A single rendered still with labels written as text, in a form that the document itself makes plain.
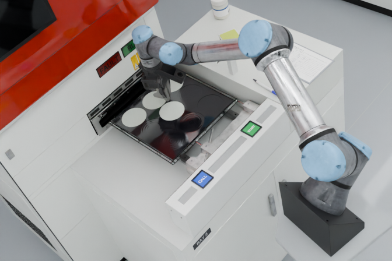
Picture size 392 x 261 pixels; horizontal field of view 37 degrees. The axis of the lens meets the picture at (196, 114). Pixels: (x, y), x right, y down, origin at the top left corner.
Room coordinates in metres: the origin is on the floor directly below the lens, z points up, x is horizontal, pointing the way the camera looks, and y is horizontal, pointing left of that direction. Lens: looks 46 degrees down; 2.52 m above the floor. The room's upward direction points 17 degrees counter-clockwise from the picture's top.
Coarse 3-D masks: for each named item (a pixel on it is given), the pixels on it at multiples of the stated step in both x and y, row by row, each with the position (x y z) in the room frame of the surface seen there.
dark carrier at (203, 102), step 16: (192, 80) 1.73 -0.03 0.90; (144, 96) 1.72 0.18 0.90; (176, 96) 1.67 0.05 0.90; (192, 96) 1.64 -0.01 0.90; (208, 96) 1.62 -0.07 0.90; (224, 96) 1.59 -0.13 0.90; (192, 112) 1.56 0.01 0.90; (208, 112) 1.53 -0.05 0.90; (128, 128) 1.57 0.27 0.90; (144, 128) 1.55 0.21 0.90; (160, 128) 1.53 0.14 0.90; (176, 128) 1.50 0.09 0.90; (192, 128) 1.48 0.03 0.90; (160, 144) 1.45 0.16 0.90; (176, 144) 1.42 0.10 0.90
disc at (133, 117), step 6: (132, 108) 1.67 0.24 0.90; (138, 108) 1.66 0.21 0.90; (126, 114) 1.65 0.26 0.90; (132, 114) 1.64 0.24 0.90; (138, 114) 1.63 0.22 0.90; (144, 114) 1.62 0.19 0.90; (126, 120) 1.62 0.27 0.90; (132, 120) 1.61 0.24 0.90; (138, 120) 1.60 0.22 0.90; (144, 120) 1.59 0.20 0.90; (132, 126) 1.58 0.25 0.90
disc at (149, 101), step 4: (152, 92) 1.73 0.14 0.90; (148, 96) 1.72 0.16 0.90; (152, 96) 1.71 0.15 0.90; (144, 100) 1.70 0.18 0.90; (148, 100) 1.69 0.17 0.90; (152, 100) 1.69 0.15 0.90; (156, 100) 1.68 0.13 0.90; (160, 100) 1.67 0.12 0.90; (164, 100) 1.66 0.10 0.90; (144, 104) 1.68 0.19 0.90; (148, 104) 1.67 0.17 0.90; (152, 104) 1.66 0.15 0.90; (156, 104) 1.66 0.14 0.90; (160, 104) 1.65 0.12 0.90; (148, 108) 1.65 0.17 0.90; (152, 108) 1.64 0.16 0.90
